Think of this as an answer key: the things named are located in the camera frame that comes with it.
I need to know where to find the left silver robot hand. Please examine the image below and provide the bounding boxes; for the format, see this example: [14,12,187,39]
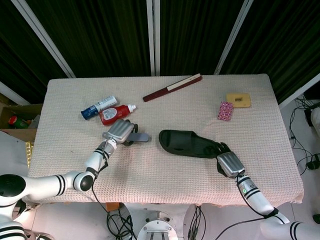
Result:
[101,119,140,147]

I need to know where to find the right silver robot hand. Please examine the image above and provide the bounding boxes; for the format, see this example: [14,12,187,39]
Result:
[204,141,246,179]

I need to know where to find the grey plastic brush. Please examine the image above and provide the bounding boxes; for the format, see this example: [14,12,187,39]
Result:
[128,132,153,144]

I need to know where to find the black slipper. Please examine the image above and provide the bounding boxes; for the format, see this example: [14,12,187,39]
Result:
[158,129,226,159]

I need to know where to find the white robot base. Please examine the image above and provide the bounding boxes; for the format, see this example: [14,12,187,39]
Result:
[136,211,181,240]

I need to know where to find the red bottle white cap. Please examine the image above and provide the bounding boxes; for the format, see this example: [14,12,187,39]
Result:
[98,103,137,127]

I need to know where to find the blue white spray can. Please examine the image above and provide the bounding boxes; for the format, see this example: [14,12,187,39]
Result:
[80,95,118,120]

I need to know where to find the pink patterned card box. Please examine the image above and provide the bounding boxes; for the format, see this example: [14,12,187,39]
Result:
[216,100,235,122]

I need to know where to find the beige waffle tablecloth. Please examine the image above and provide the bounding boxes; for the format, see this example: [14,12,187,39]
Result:
[27,73,305,207]

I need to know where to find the yellow sponge with hole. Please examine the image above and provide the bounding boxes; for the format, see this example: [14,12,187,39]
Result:
[225,92,252,109]

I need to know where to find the dark red folded fan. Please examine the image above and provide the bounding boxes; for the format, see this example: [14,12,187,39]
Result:
[142,72,203,103]

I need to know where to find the orange block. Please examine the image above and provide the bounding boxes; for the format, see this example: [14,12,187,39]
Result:
[105,202,119,214]

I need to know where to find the yellow mesh item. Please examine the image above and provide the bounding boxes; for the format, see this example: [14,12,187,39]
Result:
[24,141,34,168]

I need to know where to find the dark green curtain panel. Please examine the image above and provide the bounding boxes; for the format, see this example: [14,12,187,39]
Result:
[26,0,154,78]
[159,0,243,76]
[0,0,68,104]
[221,0,320,104]

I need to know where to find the green bottle red cap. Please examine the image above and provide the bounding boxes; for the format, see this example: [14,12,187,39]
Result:
[8,115,31,129]

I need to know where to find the cardboard box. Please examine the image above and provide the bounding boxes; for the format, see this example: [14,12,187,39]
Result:
[0,103,43,143]

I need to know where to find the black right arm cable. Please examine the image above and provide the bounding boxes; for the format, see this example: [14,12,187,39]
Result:
[214,174,280,240]

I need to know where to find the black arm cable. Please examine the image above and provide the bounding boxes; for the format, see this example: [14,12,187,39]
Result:
[90,139,137,240]
[214,174,280,240]

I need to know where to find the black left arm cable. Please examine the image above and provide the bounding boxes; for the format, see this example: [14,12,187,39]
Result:
[90,139,137,240]

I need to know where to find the black cables under table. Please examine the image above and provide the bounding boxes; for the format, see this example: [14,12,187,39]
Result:
[187,204,208,240]

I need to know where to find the black floor cable bundle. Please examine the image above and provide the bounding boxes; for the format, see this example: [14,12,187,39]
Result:
[288,94,320,176]

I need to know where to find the white frame post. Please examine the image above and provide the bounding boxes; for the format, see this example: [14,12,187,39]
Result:
[214,0,255,75]
[278,73,320,110]
[0,81,31,106]
[11,0,76,79]
[146,0,161,77]

